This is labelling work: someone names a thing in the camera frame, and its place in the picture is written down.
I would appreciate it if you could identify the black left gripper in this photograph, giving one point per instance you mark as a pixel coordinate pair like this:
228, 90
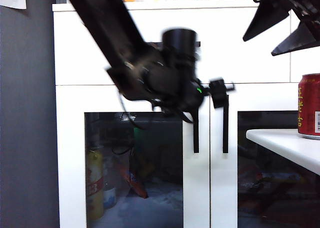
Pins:
185, 98

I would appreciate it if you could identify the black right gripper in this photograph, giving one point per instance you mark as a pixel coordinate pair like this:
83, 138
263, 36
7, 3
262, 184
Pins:
305, 1

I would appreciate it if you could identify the red beverage can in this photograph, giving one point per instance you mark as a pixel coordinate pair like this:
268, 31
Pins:
308, 108

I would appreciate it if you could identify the white glass-panel cabinet door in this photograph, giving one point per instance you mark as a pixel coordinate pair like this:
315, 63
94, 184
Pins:
217, 175
70, 138

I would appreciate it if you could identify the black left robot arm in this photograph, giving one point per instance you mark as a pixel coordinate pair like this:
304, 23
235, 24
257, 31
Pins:
107, 21

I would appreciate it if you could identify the white cabinet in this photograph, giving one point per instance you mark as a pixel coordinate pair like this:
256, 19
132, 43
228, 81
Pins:
225, 4

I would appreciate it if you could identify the orange snack bag blue print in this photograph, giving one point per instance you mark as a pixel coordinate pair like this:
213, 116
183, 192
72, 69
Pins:
136, 185

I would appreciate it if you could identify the clear bottle blue label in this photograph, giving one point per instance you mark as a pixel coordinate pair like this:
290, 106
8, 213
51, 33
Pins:
109, 195

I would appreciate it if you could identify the yellow detergent bottle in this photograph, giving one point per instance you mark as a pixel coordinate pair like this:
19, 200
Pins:
94, 185

